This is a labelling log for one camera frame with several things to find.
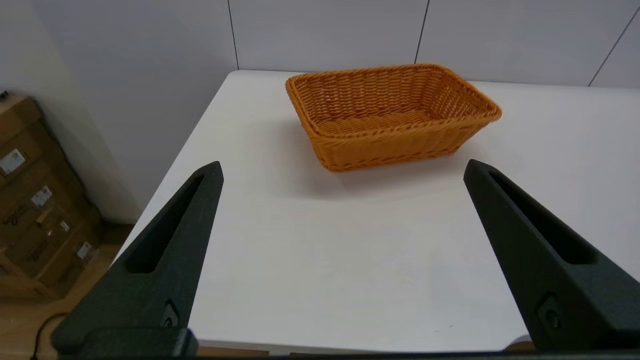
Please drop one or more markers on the orange woven wicker basket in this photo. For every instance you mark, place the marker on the orange woven wicker basket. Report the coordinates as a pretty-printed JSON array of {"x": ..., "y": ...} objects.
[{"x": 390, "y": 145}]

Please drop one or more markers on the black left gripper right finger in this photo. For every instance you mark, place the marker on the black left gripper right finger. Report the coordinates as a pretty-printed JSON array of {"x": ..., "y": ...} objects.
[{"x": 530, "y": 255}]

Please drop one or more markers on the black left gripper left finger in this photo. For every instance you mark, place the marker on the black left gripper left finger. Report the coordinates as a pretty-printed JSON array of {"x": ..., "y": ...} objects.
[{"x": 165, "y": 260}]

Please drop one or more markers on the brown cardboard box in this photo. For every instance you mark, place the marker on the brown cardboard box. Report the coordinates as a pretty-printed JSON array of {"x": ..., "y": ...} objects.
[
  {"x": 55, "y": 240},
  {"x": 20, "y": 135},
  {"x": 60, "y": 272},
  {"x": 30, "y": 210}
]

